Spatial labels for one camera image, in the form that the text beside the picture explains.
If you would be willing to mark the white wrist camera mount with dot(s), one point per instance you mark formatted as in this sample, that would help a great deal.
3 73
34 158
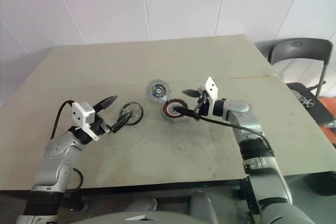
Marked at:
82 113
211 87

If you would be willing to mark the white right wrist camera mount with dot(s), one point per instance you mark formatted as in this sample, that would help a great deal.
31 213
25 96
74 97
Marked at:
211 87

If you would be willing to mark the grey robot torso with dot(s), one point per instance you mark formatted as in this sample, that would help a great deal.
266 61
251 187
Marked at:
170 218

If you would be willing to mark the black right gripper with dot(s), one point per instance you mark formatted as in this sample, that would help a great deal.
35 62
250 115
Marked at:
202 104

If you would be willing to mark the silver motor cover with circuit board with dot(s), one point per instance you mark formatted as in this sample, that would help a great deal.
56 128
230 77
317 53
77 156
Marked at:
157 90

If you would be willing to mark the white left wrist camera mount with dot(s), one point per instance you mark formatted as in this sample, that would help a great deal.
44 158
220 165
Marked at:
82 113

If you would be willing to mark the grey round metal object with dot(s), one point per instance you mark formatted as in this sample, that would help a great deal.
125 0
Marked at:
168 108

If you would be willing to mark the orange box with items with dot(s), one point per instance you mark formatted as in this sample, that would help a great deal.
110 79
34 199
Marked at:
326 108

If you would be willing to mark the grey folding chair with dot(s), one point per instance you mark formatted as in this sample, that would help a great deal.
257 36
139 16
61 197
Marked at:
296 51

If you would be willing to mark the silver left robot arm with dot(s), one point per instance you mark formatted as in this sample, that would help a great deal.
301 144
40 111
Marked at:
55 153

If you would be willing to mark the silver spoked wheel part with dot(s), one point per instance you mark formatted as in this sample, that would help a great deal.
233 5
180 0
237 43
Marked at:
306 101

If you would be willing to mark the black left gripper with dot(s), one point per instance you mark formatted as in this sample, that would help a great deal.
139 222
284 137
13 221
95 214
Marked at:
99 127

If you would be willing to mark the clear blue bottle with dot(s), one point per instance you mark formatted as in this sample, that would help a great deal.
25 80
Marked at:
333 125

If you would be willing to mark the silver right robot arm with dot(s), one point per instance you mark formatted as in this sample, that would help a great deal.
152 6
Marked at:
236 108

